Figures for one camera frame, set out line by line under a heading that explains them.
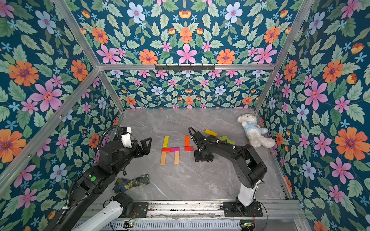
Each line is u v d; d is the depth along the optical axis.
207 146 0.64
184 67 0.92
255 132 0.96
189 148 0.96
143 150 0.60
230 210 0.71
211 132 1.04
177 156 0.93
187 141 1.02
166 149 0.94
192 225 0.70
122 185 0.79
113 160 0.49
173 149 0.96
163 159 0.91
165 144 0.99
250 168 0.48
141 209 0.74
